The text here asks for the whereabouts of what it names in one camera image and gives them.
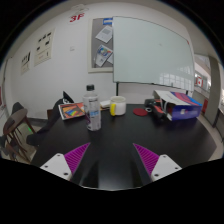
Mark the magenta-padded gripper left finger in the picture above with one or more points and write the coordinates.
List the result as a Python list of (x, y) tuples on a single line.
[(76, 156)]

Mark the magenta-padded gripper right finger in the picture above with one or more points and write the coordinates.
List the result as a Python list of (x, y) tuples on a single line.
[(147, 156)]

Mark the clear black-capped water bottle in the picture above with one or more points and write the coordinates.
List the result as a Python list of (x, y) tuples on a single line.
[(92, 111)]

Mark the flat round red coaster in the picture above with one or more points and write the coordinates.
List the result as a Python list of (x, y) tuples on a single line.
[(140, 112)]

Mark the colourful printed book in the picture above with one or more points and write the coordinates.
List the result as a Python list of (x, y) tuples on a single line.
[(71, 111)]

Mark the black red hand tool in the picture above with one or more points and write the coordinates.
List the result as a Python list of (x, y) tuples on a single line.
[(156, 108)]

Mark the black skull-print flag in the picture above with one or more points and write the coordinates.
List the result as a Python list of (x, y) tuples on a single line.
[(67, 97)]

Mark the small white box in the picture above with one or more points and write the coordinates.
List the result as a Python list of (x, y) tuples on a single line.
[(105, 103)]

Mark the white blue cardboard box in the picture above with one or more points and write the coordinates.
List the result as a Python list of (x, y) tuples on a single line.
[(181, 105)]

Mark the brown wooden chair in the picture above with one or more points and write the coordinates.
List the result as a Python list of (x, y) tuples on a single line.
[(15, 121)]

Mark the red white flag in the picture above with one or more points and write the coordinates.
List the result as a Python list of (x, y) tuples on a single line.
[(199, 81)]

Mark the colourful sheet on notice board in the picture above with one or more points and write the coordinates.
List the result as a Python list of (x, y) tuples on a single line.
[(104, 55)]

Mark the large whiteboard on stand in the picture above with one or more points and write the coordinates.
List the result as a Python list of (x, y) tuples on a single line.
[(150, 50)]

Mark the grey framed notice board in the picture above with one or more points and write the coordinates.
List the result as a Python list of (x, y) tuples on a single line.
[(95, 36)]

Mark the white sheet on notice board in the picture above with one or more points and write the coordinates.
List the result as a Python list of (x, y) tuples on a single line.
[(104, 34)]

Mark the blue strip on notice board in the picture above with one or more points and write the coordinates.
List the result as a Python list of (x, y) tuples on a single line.
[(107, 21)]

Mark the small white wall poster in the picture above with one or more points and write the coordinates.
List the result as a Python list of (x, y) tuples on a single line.
[(25, 62)]

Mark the white wall switch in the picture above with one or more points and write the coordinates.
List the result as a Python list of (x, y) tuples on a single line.
[(72, 48)]

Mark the large white wall poster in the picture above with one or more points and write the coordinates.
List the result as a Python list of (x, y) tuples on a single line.
[(44, 47)]

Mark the red-lettered wall sign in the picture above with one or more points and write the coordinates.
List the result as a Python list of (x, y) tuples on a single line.
[(77, 17)]

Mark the white wall-mounted fixture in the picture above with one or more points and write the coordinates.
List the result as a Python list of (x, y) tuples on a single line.
[(80, 9)]

